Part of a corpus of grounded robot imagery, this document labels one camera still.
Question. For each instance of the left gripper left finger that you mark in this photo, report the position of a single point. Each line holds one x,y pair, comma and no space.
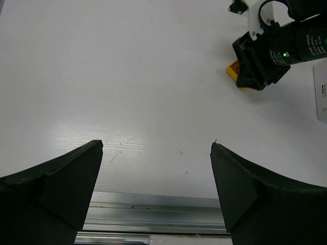
48,203

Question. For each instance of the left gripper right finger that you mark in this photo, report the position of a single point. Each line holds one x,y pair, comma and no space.
260,206

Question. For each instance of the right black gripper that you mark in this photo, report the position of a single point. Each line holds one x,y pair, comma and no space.
267,59

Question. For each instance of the orange lego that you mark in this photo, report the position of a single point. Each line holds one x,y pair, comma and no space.
233,70

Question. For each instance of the white divided container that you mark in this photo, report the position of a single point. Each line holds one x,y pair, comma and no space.
319,72

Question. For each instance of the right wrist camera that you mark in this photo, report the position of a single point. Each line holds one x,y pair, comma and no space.
261,22

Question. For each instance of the aluminium front rail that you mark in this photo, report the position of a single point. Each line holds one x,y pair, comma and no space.
124,218

